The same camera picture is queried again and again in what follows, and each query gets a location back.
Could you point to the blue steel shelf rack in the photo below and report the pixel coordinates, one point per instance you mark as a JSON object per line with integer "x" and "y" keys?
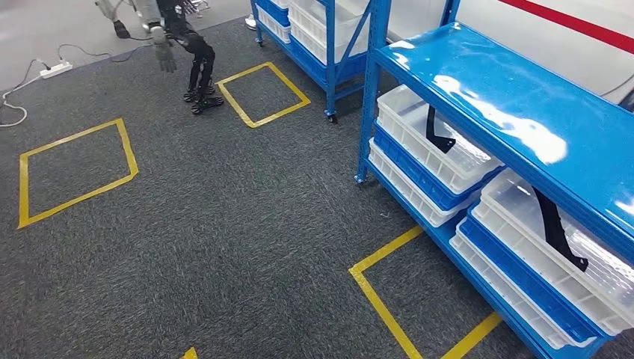
{"x": 495, "y": 89}
{"x": 329, "y": 59}

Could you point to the blue plastic bin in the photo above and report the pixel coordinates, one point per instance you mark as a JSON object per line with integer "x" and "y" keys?
{"x": 421, "y": 178}
{"x": 525, "y": 282}
{"x": 272, "y": 11}
{"x": 312, "y": 64}

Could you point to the silver round floor base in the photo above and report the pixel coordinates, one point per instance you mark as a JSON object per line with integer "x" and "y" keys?
{"x": 250, "y": 22}

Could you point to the black humanoid robot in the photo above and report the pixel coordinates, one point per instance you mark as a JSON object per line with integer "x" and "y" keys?
{"x": 200, "y": 54}

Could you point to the silver stool star base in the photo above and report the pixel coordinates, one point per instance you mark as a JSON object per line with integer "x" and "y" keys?
{"x": 198, "y": 7}

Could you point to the yellow floor tape square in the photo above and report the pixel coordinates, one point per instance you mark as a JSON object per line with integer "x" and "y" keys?
{"x": 74, "y": 198}
{"x": 189, "y": 354}

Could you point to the white car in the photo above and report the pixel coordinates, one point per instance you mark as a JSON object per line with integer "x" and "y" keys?
{"x": 495, "y": 29}

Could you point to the person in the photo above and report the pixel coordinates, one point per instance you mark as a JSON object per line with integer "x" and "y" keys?
{"x": 121, "y": 27}

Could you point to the white power strip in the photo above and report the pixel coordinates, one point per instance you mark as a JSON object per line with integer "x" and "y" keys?
{"x": 56, "y": 69}

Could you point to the red barrier belt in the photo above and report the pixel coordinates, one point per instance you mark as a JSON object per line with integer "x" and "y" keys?
{"x": 569, "y": 22}

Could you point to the black bracket part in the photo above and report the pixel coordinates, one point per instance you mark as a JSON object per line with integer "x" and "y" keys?
{"x": 554, "y": 228}
{"x": 436, "y": 136}

